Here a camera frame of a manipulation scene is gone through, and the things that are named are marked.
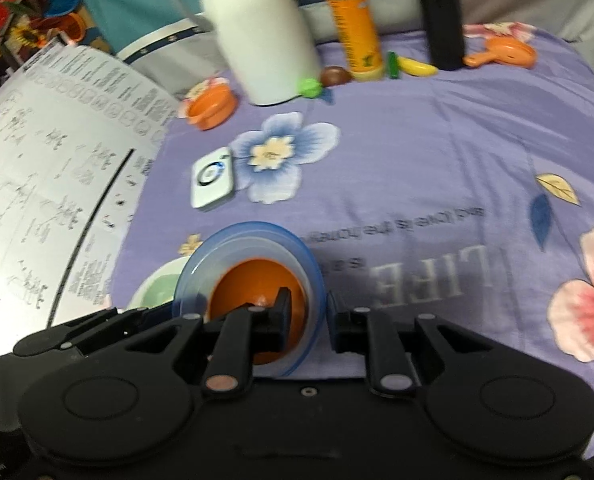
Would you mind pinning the white round plate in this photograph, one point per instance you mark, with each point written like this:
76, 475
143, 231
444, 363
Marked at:
173, 265

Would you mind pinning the white thermos jug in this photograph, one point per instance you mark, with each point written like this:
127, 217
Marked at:
266, 44

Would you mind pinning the green square plate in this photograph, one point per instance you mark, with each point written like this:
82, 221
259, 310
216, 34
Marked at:
158, 289

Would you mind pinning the brown toy half ball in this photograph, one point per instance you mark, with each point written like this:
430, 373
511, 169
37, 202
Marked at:
332, 76

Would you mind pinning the blue translucent plastic bowl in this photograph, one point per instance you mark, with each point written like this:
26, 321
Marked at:
252, 240

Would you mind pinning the green toy cucumber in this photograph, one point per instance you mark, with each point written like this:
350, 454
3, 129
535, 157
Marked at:
393, 68

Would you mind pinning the grey star-trimmed pillow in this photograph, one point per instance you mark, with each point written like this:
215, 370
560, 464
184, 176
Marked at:
177, 62

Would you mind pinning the purple floral tablecloth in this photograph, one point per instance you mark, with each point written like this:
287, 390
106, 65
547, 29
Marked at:
467, 194

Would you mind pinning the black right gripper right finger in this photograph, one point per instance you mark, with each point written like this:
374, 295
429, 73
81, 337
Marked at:
371, 334

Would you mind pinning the orange yellow detergent bottle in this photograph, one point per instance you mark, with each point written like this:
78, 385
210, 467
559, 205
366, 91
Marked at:
358, 35

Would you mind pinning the green toy vegetable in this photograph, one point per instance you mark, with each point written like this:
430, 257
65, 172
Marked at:
309, 88

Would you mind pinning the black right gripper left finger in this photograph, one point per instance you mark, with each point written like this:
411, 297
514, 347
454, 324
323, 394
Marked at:
246, 332

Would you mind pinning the black tall flask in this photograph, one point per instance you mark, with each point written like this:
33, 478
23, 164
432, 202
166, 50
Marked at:
444, 32

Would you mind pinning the orange toy pot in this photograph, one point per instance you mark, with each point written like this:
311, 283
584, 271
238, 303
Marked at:
210, 104

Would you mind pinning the white printed instruction sheet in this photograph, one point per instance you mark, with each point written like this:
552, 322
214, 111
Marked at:
79, 132

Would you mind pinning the orange-red plastic bowl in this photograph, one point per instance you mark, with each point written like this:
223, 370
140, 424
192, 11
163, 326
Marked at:
257, 281

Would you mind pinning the orange toy frying pan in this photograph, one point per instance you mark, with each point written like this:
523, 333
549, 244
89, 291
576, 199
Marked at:
503, 50

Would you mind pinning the yellow toy banana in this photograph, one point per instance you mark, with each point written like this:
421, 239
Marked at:
416, 68

